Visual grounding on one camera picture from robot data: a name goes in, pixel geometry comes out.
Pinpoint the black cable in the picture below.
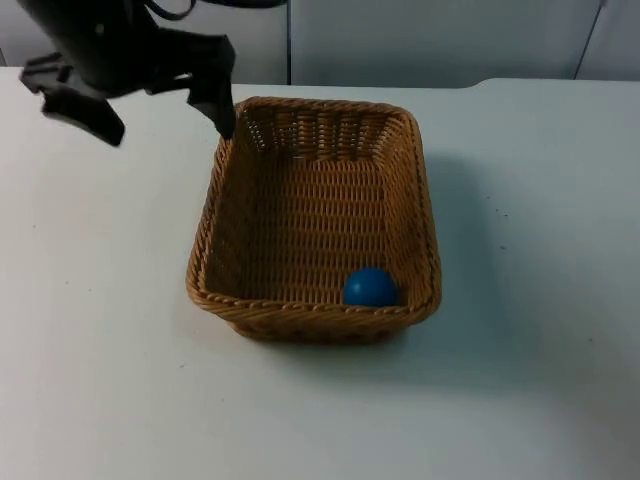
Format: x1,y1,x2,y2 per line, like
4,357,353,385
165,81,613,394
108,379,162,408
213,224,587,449
148,0,291,22

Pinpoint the blue ball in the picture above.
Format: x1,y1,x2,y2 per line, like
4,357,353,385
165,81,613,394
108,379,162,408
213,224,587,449
342,267,400,308

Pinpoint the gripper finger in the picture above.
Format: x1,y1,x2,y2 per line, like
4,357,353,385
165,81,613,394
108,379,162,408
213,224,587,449
18,52,126,148
186,34,238,140

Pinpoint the pale brown wicker basket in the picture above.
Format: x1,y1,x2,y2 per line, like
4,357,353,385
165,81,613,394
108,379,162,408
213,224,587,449
187,95,444,347

